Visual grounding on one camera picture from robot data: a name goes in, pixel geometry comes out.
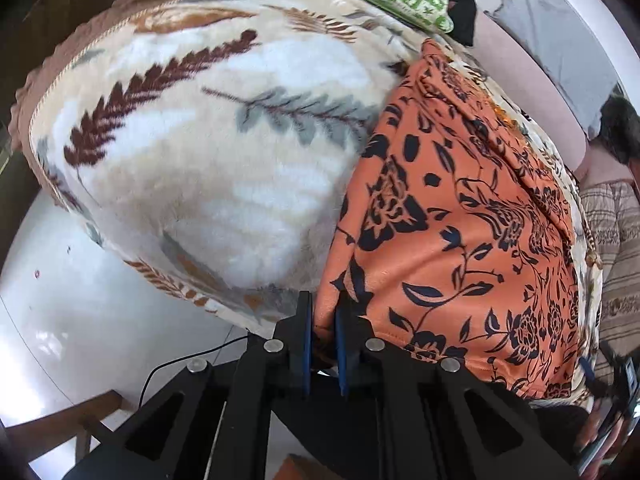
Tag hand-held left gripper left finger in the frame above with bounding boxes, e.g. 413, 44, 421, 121
65, 290, 316, 480

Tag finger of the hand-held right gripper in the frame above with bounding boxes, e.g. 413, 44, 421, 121
580, 356, 601, 392

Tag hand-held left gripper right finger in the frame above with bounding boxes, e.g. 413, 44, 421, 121
334, 300, 576, 480

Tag orange floral shirt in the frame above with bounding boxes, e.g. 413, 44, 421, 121
314, 37, 588, 401

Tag leaf-printed fleece blanket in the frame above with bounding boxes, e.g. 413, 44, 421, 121
10, 0, 603, 341

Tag dark fur-trimmed garment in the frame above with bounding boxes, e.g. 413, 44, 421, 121
597, 95, 640, 167

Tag wooden stool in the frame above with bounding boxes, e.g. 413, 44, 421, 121
0, 389, 137, 480

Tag pink sofa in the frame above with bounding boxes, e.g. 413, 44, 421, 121
477, 10, 640, 191

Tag grey pillow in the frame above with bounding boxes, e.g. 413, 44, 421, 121
485, 0, 623, 128

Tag black cloth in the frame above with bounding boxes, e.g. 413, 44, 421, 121
430, 0, 478, 47

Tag black cable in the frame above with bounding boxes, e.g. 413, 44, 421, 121
139, 335, 249, 408

